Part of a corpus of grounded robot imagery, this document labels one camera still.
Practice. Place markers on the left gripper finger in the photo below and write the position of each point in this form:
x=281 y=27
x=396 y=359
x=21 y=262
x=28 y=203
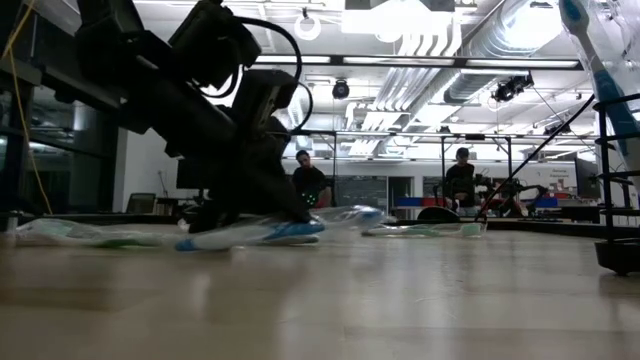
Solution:
x=210 y=220
x=282 y=200

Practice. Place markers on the blue toothbrush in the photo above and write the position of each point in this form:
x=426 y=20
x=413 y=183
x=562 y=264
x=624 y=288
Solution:
x=295 y=231
x=607 y=85

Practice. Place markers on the green toothbrush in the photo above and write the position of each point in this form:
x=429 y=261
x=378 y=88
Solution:
x=450 y=230
x=60 y=231

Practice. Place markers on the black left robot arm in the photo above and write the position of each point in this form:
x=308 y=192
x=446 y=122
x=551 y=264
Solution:
x=150 y=100

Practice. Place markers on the black background robot arm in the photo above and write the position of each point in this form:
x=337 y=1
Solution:
x=520 y=192

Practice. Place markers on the person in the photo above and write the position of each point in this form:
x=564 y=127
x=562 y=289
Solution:
x=460 y=180
x=307 y=180

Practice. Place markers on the black office chair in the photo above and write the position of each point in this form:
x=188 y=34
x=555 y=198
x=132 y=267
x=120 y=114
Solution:
x=140 y=202

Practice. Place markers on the black ceiling spotlight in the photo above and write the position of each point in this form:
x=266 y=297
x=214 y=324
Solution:
x=340 y=89

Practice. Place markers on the overhead light bar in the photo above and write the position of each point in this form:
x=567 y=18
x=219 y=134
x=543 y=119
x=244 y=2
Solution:
x=400 y=60

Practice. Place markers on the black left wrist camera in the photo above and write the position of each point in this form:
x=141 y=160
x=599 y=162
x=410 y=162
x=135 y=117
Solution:
x=215 y=40

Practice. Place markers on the silver ventilation duct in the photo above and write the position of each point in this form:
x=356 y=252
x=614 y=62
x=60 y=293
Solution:
x=480 y=55

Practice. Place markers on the black ceiling camera rig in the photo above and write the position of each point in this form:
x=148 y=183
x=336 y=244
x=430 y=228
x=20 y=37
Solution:
x=512 y=86

